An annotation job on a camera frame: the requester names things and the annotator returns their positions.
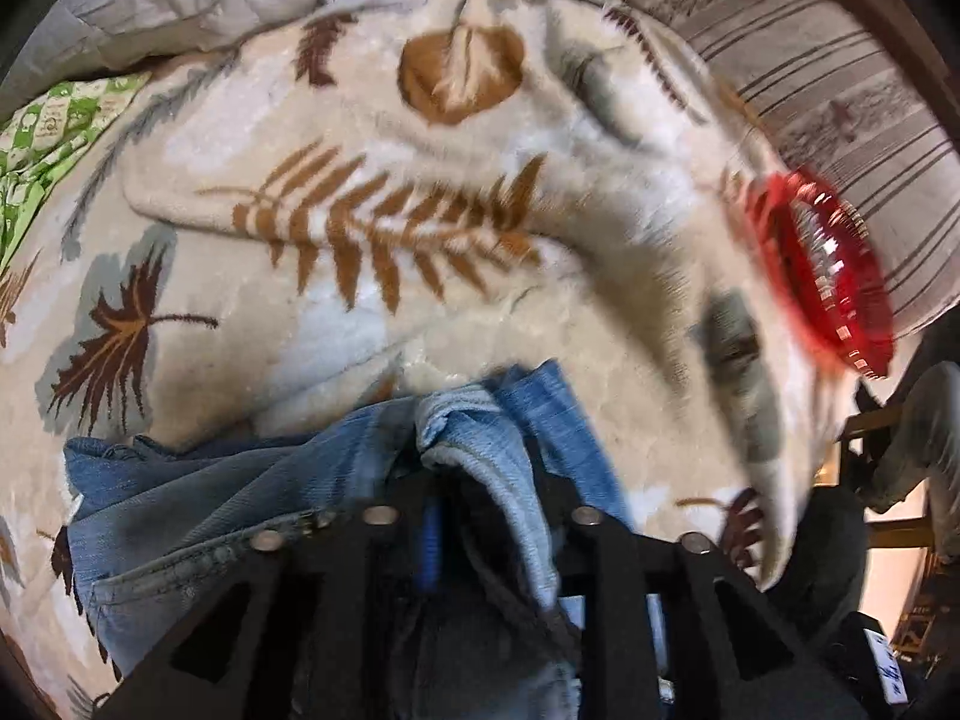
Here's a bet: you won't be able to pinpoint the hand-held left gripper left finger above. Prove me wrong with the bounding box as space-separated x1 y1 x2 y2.
94 469 451 720

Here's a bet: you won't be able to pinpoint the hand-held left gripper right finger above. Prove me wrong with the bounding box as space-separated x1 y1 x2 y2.
525 435 871 720

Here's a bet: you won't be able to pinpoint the blue denim pants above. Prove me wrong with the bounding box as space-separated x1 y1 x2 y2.
60 360 668 720

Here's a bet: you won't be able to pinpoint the leaf-print cream blanket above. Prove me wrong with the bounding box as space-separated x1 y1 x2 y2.
0 0 863 720

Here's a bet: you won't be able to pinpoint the dark cloth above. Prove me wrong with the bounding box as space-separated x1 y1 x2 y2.
772 487 871 631

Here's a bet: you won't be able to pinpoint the wooden chair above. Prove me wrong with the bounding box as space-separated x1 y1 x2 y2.
832 390 960 548

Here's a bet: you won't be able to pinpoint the black box with white label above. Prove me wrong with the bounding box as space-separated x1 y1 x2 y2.
817 607 923 720

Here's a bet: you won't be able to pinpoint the grey cloth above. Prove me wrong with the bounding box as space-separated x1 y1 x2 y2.
855 364 960 515

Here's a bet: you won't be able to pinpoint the striped beige cushion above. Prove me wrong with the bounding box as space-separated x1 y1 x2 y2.
600 0 960 338

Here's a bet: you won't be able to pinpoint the green patterned cloth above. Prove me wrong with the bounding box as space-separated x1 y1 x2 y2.
0 71 151 271

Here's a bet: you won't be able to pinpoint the grey pillow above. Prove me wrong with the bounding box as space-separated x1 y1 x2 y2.
0 0 361 121

